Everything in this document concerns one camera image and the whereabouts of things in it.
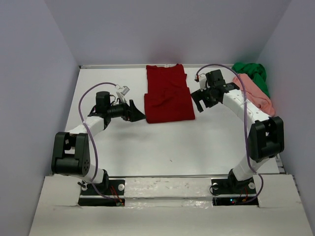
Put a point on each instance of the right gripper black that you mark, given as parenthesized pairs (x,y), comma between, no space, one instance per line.
(199,95)

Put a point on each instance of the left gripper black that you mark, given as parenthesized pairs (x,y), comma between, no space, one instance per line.
(131,112)

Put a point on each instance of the dark red t shirt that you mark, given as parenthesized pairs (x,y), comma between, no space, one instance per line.
(168,97)

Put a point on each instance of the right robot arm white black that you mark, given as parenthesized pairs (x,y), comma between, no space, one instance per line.
(264,134)

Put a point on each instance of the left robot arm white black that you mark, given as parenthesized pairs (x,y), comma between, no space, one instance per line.
(74,152)

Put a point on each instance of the pink t shirt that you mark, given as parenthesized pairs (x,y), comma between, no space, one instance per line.
(257,96)

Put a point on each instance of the green t shirt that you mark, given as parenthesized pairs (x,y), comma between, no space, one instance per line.
(256,72)

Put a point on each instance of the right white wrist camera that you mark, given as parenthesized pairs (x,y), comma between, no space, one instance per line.
(202,80)

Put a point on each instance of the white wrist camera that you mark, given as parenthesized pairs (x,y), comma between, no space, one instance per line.
(202,80)
(121,91)

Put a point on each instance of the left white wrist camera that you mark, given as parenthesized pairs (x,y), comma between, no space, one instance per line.
(121,91)

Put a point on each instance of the metal rail at table front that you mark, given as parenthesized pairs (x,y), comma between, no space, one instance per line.
(173,176)

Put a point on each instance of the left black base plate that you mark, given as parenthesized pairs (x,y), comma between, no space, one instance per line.
(113,196)

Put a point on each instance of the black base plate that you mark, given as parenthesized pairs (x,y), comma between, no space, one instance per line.
(113,196)
(224,194)

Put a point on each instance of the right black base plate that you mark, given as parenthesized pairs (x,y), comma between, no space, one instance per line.
(224,194)

